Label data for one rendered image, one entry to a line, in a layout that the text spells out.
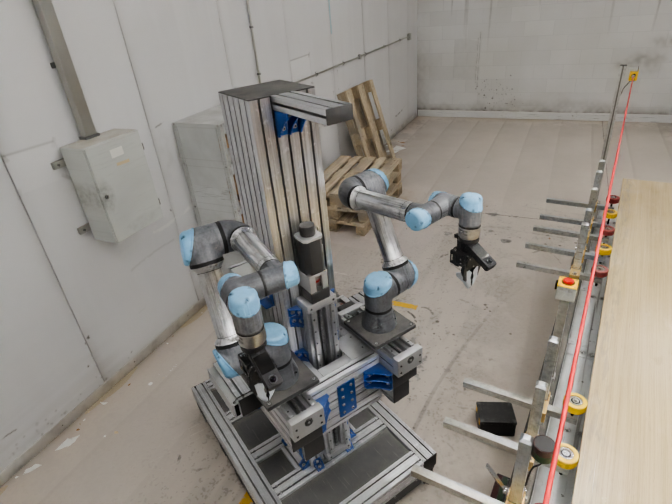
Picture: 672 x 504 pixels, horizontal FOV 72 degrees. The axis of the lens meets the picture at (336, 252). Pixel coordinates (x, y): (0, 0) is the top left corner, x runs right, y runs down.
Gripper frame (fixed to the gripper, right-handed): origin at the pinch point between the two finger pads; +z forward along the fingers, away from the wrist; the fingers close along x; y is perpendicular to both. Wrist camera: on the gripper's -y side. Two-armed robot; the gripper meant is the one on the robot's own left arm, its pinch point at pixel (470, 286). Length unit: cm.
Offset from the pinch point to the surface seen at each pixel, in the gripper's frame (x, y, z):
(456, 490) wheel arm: 40, -32, 46
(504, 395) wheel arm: -7, -15, 49
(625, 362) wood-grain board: -52, -38, 42
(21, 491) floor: 185, 152, 132
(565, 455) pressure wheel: 5, -48, 41
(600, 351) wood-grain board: -51, -29, 42
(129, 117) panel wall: 53, 244, -36
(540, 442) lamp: 27, -49, 16
